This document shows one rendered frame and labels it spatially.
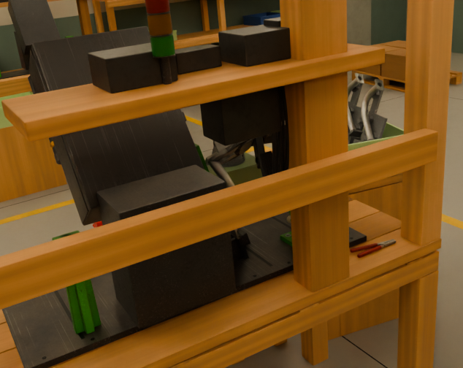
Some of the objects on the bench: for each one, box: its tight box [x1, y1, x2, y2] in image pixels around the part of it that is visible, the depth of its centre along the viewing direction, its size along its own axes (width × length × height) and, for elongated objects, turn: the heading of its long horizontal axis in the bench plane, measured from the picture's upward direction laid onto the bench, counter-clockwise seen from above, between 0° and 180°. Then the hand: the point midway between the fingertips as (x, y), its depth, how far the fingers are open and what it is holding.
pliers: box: [350, 239, 396, 258], centre depth 183 cm, size 16×5×1 cm, turn 126°
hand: (215, 162), depth 174 cm, fingers closed on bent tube, 3 cm apart
